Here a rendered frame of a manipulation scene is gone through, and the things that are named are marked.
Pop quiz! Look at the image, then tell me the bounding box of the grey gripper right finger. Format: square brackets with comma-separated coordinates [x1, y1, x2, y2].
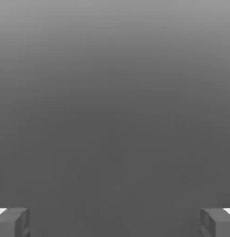
[199, 207, 230, 237]

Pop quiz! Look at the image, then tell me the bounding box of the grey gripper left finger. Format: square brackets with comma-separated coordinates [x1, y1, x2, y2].
[0, 207, 32, 237]

